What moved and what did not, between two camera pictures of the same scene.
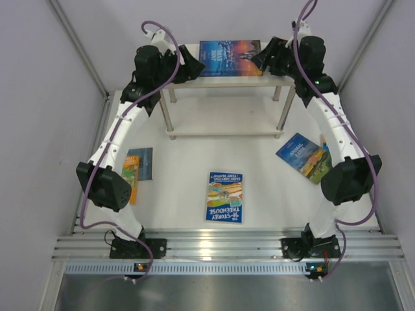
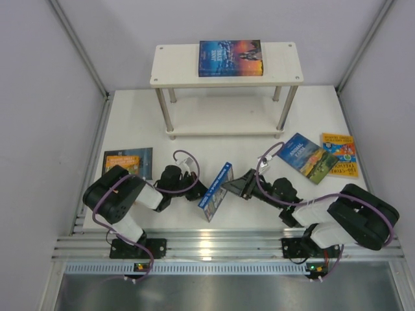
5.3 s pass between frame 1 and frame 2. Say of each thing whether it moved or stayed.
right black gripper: moved
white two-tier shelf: stayed
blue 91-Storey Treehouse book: moved
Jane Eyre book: stayed
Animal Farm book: stayed
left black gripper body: moved
